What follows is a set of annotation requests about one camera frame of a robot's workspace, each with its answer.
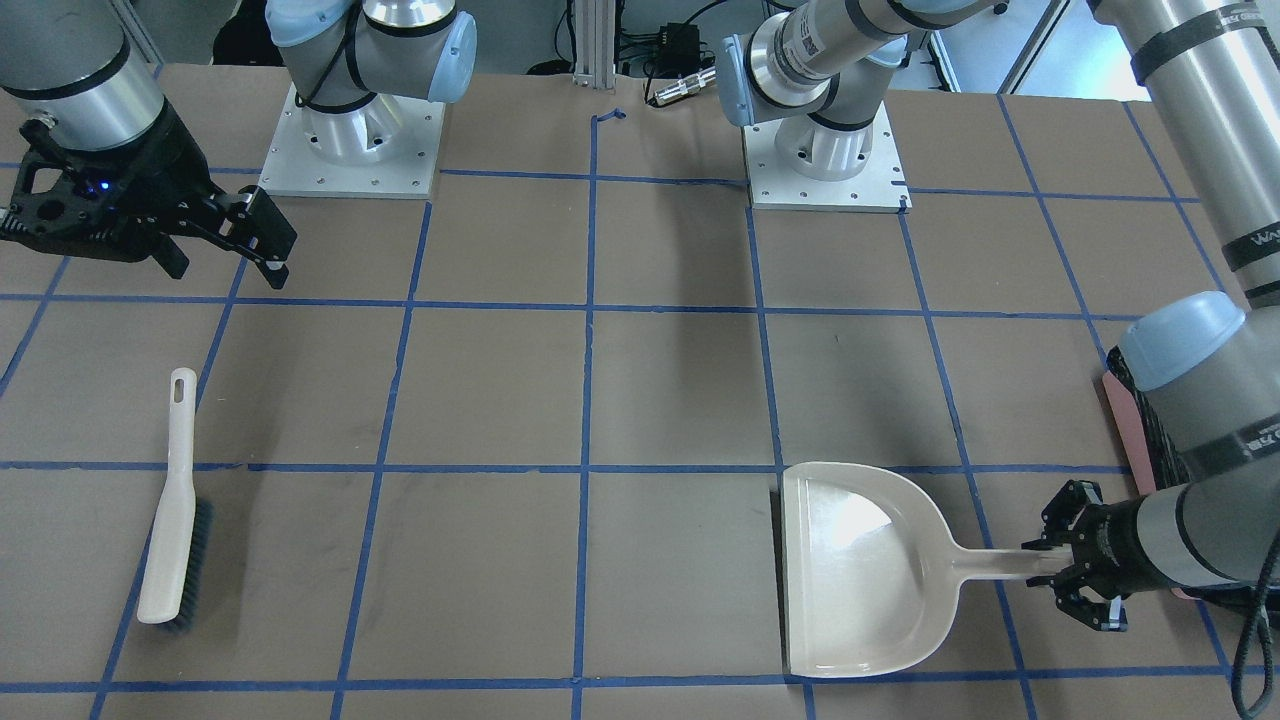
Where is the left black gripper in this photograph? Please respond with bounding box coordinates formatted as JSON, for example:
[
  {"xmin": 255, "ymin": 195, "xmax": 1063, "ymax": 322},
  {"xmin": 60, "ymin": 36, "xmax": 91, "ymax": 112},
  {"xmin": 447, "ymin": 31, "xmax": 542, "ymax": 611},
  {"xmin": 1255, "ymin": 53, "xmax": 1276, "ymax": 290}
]
[{"xmin": 1021, "ymin": 480, "xmax": 1146, "ymax": 633}]

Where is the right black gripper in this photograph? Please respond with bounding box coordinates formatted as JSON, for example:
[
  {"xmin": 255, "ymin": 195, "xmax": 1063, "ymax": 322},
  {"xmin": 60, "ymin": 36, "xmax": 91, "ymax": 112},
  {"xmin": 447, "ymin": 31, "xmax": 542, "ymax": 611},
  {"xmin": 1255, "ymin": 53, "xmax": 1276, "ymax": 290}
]
[{"xmin": 3, "ymin": 101, "xmax": 298, "ymax": 291}]

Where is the beige plastic dustpan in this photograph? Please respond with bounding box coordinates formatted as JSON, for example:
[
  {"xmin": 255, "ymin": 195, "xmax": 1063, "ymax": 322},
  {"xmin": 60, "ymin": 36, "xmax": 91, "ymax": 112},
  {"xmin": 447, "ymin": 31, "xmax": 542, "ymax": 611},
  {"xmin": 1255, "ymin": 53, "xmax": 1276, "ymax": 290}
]
[{"xmin": 780, "ymin": 461, "xmax": 1073, "ymax": 679}]

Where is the beige hand brush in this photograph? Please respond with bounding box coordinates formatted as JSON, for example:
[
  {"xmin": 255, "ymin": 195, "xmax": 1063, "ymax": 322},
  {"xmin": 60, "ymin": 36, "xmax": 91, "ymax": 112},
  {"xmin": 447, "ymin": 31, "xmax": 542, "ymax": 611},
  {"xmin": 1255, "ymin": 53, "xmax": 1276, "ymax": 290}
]
[{"xmin": 136, "ymin": 366, "xmax": 212, "ymax": 634}]

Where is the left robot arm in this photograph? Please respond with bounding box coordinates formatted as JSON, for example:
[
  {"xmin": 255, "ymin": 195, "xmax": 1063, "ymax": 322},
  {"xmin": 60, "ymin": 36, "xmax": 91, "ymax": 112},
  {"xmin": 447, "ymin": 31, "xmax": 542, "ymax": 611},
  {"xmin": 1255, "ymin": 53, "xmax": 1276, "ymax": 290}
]
[{"xmin": 780, "ymin": 1, "xmax": 1277, "ymax": 719}]

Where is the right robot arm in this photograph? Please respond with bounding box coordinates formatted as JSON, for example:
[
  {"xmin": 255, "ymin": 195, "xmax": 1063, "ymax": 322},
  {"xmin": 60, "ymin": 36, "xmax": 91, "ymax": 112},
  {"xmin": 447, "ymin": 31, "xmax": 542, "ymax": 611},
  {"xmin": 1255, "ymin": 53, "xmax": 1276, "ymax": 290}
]
[{"xmin": 3, "ymin": 1, "xmax": 477, "ymax": 290}]

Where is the pink bin with black bag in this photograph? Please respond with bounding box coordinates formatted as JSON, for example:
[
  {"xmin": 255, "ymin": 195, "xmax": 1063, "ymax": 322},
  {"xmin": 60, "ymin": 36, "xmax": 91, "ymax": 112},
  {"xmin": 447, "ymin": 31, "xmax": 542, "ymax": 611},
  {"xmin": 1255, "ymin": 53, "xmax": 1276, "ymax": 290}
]
[{"xmin": 1102, "ymin": 345, "xmax": 1280, "ymax": 606}]

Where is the black power adapter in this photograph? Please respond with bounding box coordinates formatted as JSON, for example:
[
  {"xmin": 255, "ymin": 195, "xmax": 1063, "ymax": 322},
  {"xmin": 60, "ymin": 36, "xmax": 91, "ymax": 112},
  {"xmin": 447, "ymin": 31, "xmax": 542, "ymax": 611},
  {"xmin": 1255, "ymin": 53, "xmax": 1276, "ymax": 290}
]
[{"xmin": 654, "ymin": 22, "xmax": 701, "ymax": 76}]

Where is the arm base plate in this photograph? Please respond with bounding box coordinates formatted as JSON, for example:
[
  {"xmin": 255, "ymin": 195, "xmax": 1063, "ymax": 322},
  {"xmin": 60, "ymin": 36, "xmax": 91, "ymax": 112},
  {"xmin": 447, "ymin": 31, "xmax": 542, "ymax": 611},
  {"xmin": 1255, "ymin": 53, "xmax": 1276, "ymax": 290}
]
[
  {"xmin": 259, "ymin": 88, "xmax": 449, "ymax": 201},
  {"xmin": 742, "ymin": 102, "xmax": 913, "ymax": 214}
]

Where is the aluminium frame post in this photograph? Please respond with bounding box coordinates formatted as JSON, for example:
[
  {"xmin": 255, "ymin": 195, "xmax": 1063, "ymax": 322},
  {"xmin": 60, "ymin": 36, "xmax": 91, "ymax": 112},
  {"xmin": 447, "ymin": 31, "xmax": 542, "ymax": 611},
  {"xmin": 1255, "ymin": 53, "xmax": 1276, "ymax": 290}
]
[{"xmin": 567, "ymin": 1, "xmax": 620, "ymax": 94}]

